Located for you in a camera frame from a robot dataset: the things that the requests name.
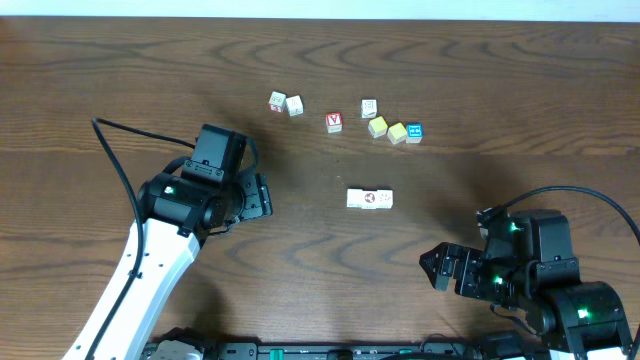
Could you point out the white block red number three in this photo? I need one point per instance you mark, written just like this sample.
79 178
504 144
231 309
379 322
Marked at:
277 101

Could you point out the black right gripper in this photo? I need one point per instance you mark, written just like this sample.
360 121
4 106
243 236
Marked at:
475 258

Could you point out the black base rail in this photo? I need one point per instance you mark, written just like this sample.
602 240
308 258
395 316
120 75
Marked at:
184 349

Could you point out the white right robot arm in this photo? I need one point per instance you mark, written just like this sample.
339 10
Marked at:
565 313

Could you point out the yellow block right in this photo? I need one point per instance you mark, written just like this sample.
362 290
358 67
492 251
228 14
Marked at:
397 133

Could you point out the yellow block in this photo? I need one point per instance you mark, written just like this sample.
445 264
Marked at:
377 127
397 133

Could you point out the yellow block left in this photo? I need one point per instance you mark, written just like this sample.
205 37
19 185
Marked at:
377 127

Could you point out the white block beside red three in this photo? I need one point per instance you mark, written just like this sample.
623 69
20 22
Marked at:
294 106

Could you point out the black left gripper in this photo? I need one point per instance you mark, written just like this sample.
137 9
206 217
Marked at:
255 199

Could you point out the white block letter B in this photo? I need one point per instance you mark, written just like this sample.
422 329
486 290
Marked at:
369 108

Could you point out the blue block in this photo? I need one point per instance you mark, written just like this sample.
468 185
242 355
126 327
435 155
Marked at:
415 133

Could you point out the white block violin picture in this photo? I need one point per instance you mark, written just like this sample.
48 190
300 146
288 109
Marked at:
369 200

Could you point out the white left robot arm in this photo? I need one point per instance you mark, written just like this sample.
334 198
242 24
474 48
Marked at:
179 209

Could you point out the white block table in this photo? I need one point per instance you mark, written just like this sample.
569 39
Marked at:
354 198

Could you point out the red letter V block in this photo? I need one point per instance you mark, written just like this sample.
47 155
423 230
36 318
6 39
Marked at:
334 122

